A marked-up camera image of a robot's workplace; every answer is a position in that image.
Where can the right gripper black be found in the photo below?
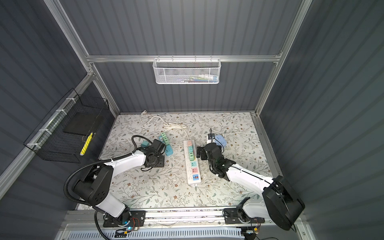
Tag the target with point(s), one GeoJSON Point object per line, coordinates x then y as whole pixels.
{"type": "Point", "coordinates": [202, 149]}

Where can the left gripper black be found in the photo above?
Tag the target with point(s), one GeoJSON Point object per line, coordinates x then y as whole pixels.
{"type": "Point", "coordinates": [161, 163]}

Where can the teal blue power strip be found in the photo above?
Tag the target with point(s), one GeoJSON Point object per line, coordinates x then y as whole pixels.
{"type": "Point", "coordinates": [168, 150]}

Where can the long white power strip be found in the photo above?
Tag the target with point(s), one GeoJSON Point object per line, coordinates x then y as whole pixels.
{"type": "Point", "coordinates": [192, 167]}

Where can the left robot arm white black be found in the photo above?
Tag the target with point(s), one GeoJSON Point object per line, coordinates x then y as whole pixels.
{"type": "Point", "coordinates": [94, 188]}

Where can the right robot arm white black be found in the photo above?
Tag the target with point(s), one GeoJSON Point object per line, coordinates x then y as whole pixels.
{"type": "Point", "coordinates": [282, 203]}

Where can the round light blue socket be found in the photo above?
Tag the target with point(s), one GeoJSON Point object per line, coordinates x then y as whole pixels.
{"type": "Point", "coordinates": [220, 141]}

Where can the floral table mat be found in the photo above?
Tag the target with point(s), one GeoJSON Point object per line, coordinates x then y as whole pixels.
{"type": "Point", "coordinates": [167, 187]}

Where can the yellow ruler strip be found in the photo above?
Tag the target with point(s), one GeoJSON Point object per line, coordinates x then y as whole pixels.
{"type": "Point", "coordinates": [86, 144]}

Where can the white vent grille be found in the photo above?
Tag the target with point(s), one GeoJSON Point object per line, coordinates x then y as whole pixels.
{"type": "Point", "coordinates": [177, 234]}

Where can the black foam pad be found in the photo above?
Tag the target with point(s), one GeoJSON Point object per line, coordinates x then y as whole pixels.
{"type": "Point", "coordinates": [80, 124]}

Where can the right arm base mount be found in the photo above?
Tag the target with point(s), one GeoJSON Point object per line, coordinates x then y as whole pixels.
{"type": "Point", "coordinates": [235, 216]}

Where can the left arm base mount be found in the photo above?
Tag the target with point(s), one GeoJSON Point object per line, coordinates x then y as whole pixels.
{"type": "Point", "coordinates": [126, 219]}

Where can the white wire mesh basket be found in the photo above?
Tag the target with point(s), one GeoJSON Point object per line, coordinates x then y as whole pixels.
{"type": "Point", "coordinates": [187, 73]}

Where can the black wire mesh basket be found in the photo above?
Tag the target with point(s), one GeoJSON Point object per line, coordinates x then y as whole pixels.
{"type": "Point", "coordinates": [66, 135]}

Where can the aluminium rail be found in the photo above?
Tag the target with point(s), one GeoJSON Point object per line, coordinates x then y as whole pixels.
{"type": "Point", "coordinates": [162, 217]}

